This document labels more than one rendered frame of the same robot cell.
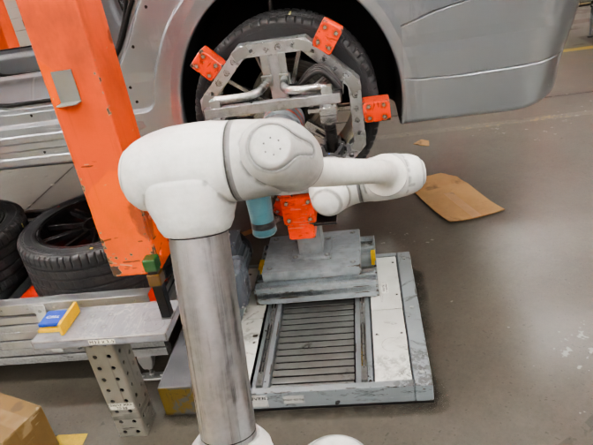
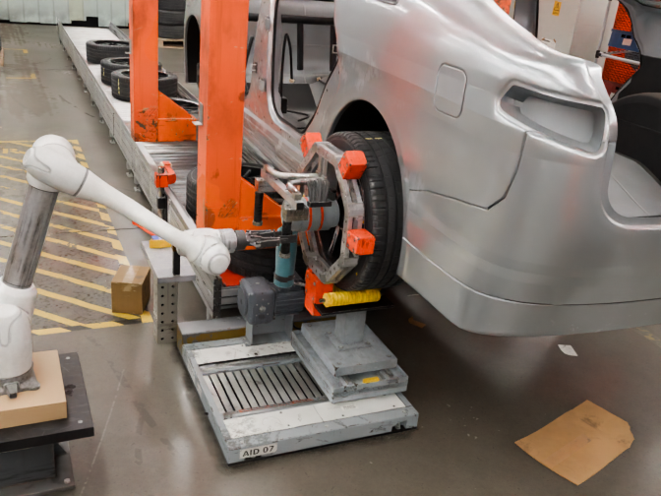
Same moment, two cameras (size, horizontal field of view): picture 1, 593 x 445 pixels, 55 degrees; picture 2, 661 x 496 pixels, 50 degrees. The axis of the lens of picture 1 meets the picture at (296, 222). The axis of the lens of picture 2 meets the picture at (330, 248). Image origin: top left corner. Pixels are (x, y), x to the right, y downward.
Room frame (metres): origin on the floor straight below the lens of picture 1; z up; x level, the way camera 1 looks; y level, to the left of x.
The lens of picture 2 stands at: (0.36, -2.31, 1.84)
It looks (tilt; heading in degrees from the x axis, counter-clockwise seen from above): 22 degrees down; 55
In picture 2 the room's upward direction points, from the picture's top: 6 degrees clockwise
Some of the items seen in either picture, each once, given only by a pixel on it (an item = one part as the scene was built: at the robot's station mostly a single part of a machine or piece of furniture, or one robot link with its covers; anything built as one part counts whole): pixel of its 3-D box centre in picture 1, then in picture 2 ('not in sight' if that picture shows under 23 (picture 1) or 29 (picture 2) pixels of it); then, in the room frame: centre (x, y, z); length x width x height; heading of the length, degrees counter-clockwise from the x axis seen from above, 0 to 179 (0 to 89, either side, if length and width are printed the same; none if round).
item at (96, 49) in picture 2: not in sight; (113, 52); (3.17, 7.06, 0.39); 0.66 x 0.66 x 0.24
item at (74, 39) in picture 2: not in sight; (110, 64); (3.21, 7.29, 0.20); 6.82 x 0.86 x 0.39; 81
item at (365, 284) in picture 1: (318, 268); (346, 359); (2.07, -0.06, 0.13); 0.50 x 0.36 x 0.10; 81
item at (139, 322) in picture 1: (108, 324); (166, 260); (1.47, 0.63, 0.44); 0.43 x 0.17 x 0.03; 81
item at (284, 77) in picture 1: (303, 72); (311, 179); (1.77, -0.10, 1.03); 0.19 x 0.18 x 0.11; 171
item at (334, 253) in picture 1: (309, 230); (350, 321); (2.08, -0.05, 0.32); 0.40 x 0.30 x 0.28; 81
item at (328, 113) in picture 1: (328, 110); (295, 212); (1.68, -0.15, 0.93); 0.09 x 0.05 x 0.05; 171
